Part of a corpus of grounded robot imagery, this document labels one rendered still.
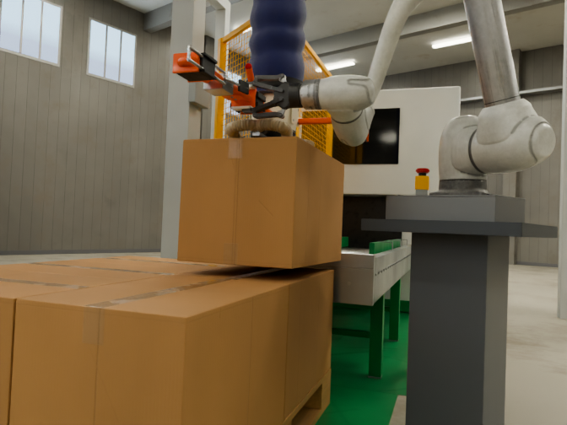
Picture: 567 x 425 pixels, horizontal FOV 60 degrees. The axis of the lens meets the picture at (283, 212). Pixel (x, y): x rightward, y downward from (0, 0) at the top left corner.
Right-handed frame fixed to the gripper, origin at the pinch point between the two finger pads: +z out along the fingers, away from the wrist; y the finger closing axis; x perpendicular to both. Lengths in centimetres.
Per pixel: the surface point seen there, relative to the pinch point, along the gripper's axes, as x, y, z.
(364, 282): 63, 62, -31
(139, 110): 769, -201, 593
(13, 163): 529, -51, 680
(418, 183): 118, 15, -48
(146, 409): -63, 74, -12
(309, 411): 40, 109, -16
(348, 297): 63, 68, -24
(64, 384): -63, 73, 6
